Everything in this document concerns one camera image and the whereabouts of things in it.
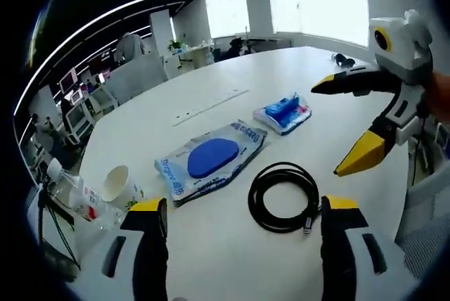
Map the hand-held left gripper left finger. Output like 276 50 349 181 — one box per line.
84 197 169 301

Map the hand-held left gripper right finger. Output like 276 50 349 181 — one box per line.
319 194 420 301

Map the clear plastic water bottle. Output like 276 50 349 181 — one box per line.
46 158 128 230

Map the white printed paper cup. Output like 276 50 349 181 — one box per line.
102 165 147 211

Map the blue tissue packet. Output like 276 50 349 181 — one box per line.
252 91 314 136

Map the clear bag with blue item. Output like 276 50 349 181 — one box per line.
154 120 269 208

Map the white table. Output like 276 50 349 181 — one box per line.
68 46 414 301

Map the white office chair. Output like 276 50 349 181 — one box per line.
393 169 450 281

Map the black tripod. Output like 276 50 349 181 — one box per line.
37 170 82 271

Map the white partition panel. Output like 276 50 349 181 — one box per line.
108 55 170 102

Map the potted green plant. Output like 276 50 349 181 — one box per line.
167 39 188 53

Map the pink monitor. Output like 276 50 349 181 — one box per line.
58 68 77 93

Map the curved ceiling light strip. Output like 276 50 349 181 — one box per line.
13 0 203 116

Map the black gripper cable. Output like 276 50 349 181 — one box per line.
409 114 428 186

